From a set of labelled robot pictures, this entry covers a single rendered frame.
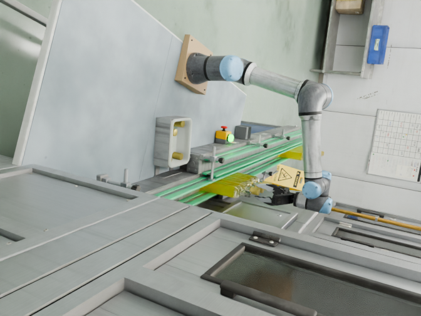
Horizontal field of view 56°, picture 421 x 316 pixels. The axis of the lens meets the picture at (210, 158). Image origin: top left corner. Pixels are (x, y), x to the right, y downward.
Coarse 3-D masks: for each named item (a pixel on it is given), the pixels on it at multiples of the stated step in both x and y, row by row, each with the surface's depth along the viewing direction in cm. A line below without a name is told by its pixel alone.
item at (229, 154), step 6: (294, 132) 325; (300, 132) 327; (276, 138) 285; (270, 144) 258; (234, 150) 222; (240, 150) 225; (246, 150) 225; (252, 150) 232; (222, 156) 205; (228, 156) 205; (234, 156) 209
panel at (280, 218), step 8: (240, 200) 218; (224, 208) 203; (232, 208) 206; (240, 208) 207; (248, 208) 208; (256, 208) 209; (264, 208) 210; (272, 208) 209; (240, 216) 195; (248, 216) 196; (256, 216) 197; (264, 216) 198; (272, 216) 199; (280, 216) 200; (288, 216) 199; (296, 216) 204; (272, 224) 187; (280, 224) 187; (288, 224) 192
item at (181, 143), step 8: (176, 120) 176; (184, 120) 189; (176, 128) 191; (184, 128) 190; (176, 136) 192; (184, 136) 191; (176, 144) 193; (184, 144) 191; (184, 152) 192; (176, 160) 190; (184, 160) 192
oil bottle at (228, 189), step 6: (204, 186) 198; (210, 186) 196; (216, 186) 195; (222, 186) 193; (228, 186) 192; (234, 186) 191; (240, 186) 193; (216, 192) 195; (222, 192) 193; (228, 192) 192; (234, 192) 190; (240, 192) 190
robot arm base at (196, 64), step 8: (192, 56) 185; (200, 56) 185; (208, 56) 184; (192, 64) 184; (200, 64) 183; (192, 72) 186; (200, 72) 184; (192, 80) 188; (200, 80) 188; (208, 80) 188
